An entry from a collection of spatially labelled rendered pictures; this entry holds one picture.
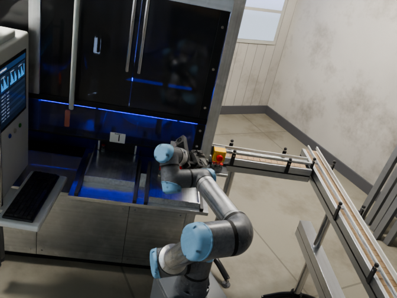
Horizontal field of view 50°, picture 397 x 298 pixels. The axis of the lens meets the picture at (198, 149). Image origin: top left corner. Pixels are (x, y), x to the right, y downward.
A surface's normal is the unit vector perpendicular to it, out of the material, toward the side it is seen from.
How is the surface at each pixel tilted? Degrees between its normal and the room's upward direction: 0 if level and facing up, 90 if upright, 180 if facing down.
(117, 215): 90
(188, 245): 84
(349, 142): 90
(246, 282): 0
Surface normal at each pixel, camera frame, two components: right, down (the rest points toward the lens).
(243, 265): 0.19, -0.86
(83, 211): 0.05, 0.48
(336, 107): -0.88, 0.06
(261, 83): 0.43, 0.50
